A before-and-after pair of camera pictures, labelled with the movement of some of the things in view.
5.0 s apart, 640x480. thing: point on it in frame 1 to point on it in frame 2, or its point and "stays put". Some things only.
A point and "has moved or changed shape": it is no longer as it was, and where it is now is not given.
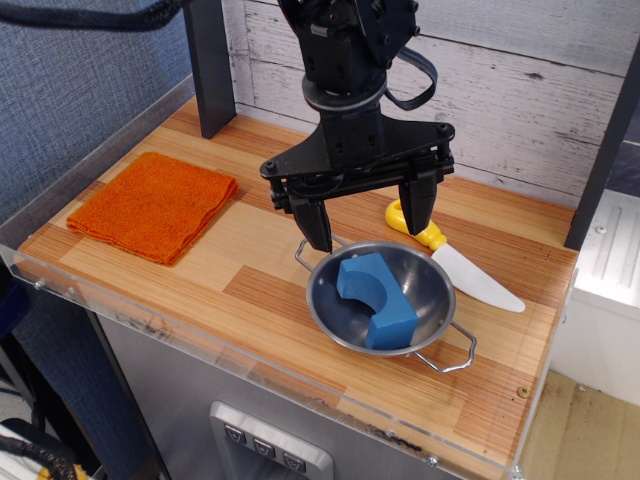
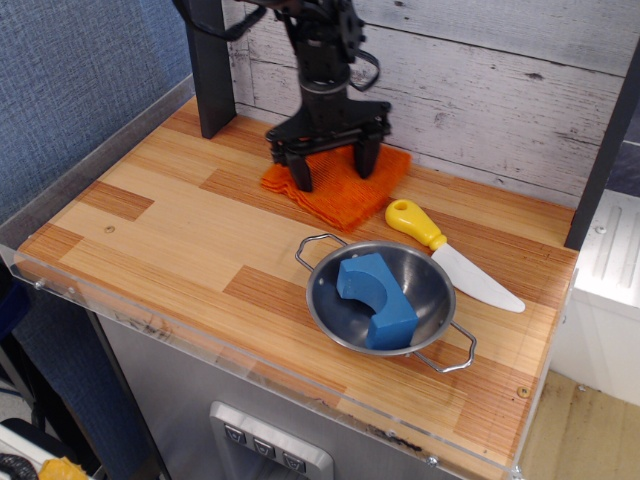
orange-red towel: x=150 y=207 has moved or changed shape
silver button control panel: x=245 y=447 stays put
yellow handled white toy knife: x=466 y=276 stays put
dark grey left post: x=212 y=64 stays put
